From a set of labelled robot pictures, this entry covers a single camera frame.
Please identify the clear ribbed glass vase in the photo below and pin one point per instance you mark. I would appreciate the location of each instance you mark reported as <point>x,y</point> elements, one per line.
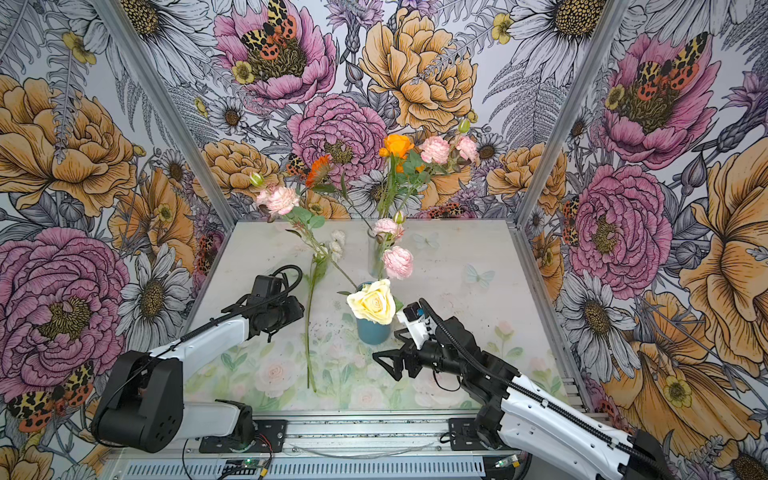
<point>377,244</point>

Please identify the yellow orange poppy stem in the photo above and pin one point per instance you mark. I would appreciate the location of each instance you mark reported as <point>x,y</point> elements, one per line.
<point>405,175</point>

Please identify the aluminium front rail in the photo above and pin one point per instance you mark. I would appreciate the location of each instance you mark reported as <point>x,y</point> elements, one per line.
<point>413,431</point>

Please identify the cream rose stem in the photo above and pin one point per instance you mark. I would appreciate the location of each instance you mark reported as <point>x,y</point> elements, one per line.
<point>373,302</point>

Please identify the white daisy flower stem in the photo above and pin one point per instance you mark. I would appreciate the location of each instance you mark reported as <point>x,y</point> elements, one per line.
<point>315,282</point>

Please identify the small pink carnation stem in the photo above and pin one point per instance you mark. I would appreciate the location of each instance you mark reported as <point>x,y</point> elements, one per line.
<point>397,260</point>

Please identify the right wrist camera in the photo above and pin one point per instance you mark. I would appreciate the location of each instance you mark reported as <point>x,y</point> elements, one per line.
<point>418,324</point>

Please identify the large pink peony stem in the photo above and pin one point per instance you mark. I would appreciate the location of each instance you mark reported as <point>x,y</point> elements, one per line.
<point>438,155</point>

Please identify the orange marigold flower stem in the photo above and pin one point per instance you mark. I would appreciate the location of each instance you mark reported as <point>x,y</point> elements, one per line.
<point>318,179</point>

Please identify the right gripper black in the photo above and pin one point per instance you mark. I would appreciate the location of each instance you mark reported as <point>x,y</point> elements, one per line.
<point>411,361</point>

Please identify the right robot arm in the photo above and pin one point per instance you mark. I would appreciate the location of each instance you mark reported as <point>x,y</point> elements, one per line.
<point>515,413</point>

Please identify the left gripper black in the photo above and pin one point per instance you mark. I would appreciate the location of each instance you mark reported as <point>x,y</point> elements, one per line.
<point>287,309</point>

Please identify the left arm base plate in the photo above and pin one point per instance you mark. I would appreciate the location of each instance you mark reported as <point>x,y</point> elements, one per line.
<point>263,436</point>

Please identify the teal ceramic vase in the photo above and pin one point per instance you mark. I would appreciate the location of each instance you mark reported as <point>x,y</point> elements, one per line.
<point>371,333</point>

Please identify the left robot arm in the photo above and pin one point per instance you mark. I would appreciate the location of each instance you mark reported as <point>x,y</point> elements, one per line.
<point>143,405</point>

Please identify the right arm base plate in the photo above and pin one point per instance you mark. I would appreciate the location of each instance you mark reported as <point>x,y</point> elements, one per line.
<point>463,435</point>

